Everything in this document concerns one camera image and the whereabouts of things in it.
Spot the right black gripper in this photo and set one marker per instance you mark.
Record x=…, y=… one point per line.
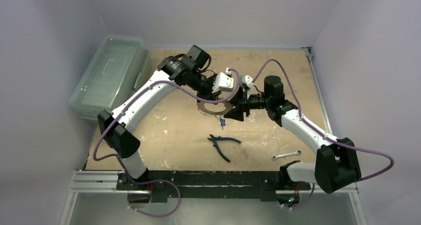
x=243, y=105

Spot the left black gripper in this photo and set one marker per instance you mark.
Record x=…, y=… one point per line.
x=209, y=95

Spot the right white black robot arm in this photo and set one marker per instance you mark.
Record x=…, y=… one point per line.
x=336, y=164

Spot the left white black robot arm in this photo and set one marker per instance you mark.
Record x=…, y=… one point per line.
x=117, y=127

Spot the small silver wrench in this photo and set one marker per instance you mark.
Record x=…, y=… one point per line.
x=275, y=157

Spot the translucent green plastic box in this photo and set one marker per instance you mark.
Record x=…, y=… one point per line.
x=120, y=66

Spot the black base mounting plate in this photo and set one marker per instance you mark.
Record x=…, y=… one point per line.
x=165, y=184

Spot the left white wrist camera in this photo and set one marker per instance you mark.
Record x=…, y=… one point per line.
x=223, y=82

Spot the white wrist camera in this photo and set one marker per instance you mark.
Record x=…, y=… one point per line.
x=247, y=83
x=223, y=82

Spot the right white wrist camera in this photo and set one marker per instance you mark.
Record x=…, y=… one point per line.
x=247, y=83

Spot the aluminium frame rail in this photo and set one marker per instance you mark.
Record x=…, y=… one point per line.
x=93, y=199

